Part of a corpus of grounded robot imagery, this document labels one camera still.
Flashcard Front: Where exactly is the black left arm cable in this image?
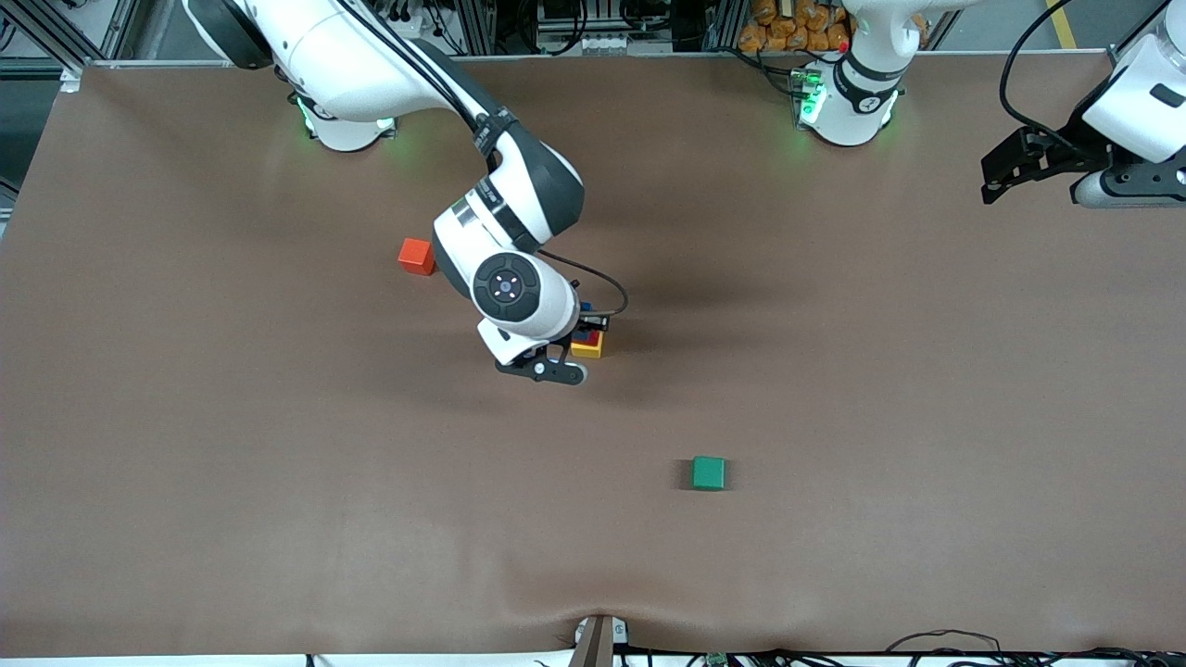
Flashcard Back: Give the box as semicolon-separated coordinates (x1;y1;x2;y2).
999;0;1080;140

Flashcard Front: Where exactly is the metal table clamp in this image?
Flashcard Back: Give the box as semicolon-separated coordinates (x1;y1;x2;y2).
570;613;629;667

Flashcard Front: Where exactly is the white power strip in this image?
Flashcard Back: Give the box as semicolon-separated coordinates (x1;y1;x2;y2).
369;7;425;40

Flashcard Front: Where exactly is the table cover mat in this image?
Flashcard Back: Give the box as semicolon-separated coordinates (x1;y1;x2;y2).
0;51;1186;661

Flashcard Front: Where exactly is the aluminium frame post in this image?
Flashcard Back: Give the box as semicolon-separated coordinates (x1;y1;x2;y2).
0;0;140;64
1107;0;1186;73

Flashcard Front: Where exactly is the black cable bundle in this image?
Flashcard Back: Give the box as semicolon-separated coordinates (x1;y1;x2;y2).
769;628;1186;667

